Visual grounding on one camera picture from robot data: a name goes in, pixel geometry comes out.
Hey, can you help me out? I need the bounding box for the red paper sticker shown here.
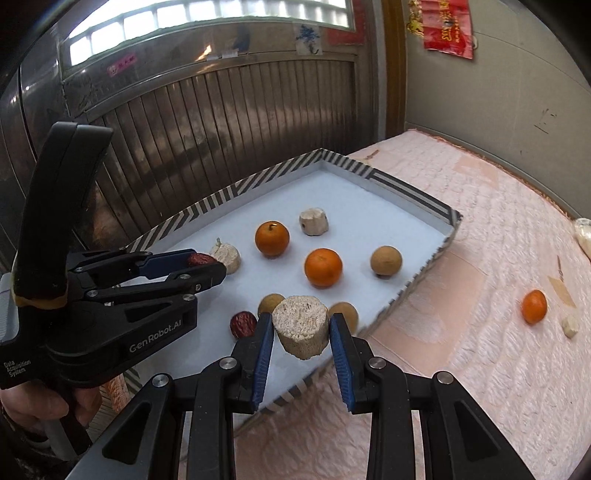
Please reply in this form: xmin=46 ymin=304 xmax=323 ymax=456
xmin=327 ymin=25 xmax=366 ymax=47

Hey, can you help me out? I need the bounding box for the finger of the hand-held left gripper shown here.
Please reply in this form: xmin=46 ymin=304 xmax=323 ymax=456
xmin=67 ymin=248 xmax=200 ymax=288
xmin=91 ymin=262 xmax=228 ymax=304

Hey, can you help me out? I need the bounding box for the red wall hanging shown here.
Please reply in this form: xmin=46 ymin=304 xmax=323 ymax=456
xmin=406 ymin=0 xmax=476 ymax=60

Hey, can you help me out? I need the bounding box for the plastic-wrapped white vegetable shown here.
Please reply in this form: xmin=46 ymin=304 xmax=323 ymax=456
xmin=574 ymin=218 xmax=591 ymax=259

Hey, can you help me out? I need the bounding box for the large orange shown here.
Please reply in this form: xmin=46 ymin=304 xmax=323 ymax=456
xmin=304 ymin=248 xmax=344 ymax=289

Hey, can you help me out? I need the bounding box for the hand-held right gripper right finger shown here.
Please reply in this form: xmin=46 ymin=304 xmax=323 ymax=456
xmin=328 ymin=313 xmax=536 ymax=480

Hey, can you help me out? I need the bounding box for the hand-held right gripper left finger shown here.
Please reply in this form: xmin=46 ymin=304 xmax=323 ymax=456
xmin=65 ymin=313 xmax=276 ymax=480

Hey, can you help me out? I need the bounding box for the small orange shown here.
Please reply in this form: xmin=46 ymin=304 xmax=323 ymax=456
xmin=522 ymin=289 xmax=548 ymax=325

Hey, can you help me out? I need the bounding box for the blue ink paper picture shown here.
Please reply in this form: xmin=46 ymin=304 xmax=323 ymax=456
xmin=294 ymin=23 xmax=324 ymax=57

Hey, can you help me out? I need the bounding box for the brown slatted door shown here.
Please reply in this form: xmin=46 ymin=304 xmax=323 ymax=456
xmin=0 ymin=0 xmax=370 ymax=278

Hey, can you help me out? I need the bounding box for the large beige corn cob chunk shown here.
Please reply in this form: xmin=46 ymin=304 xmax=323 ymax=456
xmin=272 ymin=295 xmax=330 ymax=361

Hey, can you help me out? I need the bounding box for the orange with stem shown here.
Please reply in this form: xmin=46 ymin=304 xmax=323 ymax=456
xmin=255 ymin=220 xmax=291 ymax=258

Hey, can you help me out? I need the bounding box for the pink quilted bedspread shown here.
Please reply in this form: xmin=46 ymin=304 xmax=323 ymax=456
xmin=231 ymin=129 xmax=591 ymax=480

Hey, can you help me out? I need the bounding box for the striped cardboard box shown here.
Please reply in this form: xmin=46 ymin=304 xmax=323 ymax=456
xmin=124 ymin=148 xmax=464 ymax=411

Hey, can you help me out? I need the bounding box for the pink door sticker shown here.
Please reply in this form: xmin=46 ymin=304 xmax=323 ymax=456
xmin=107 ymin=53 xmax=139 ymax=79

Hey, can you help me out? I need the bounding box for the person's left hand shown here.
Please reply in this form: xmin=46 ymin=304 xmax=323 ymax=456
xmin=0 ymin=384 xmax=103 ymax=433

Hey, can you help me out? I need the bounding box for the door glass window pane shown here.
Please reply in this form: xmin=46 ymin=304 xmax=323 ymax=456
xmin=60 ymin=0 xmax=352 ymax=70

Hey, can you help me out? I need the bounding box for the brown wooden door frame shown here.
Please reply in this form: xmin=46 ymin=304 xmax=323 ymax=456
xmin=365 ymin=0 xmax=407 ymax=144

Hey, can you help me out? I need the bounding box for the brown longan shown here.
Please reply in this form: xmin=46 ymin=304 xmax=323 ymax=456
xmin=329 ymin=302 xmax=359 ymax=334
xmin=370 ymin=246 xmax=403 ymax=280
xmin=257 ymin=293 xmax=286 ymax=318

